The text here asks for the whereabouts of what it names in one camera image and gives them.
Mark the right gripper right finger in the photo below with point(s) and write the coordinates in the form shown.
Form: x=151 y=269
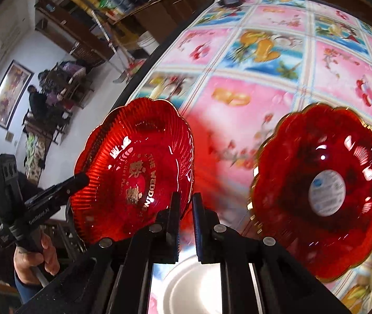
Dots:
x=209 y=233

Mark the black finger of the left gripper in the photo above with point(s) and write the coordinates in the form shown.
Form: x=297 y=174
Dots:
x=57 y=195

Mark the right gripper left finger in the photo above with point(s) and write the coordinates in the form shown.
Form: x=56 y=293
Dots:
x=168 y=240

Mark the white foam plate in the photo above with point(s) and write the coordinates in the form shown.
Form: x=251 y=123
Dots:
x=186 y=287

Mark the large red scalloped plate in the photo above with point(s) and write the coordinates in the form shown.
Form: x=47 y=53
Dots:
x=139 y=156

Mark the small red gold-rimmed plate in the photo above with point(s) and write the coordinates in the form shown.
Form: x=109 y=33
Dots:
x=312 y=189

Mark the left hand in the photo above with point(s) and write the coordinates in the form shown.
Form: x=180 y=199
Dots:
x=25 y=261

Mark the seated person in black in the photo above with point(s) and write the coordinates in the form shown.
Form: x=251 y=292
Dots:
x=40 y=109

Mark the broom with red bristles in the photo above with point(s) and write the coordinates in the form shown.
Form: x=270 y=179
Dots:
x=129 y=65

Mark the colourful fruit pattern tablecloth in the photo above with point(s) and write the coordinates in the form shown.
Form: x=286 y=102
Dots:
x=235 y=73

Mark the white plastic bucket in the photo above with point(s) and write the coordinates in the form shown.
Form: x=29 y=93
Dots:
x=148 y=43

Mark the wooden counter cabinet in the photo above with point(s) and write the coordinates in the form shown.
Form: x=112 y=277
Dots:
x=158 y=17

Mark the framed wall painting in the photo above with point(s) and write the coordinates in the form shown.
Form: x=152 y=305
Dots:
x=13 y=84

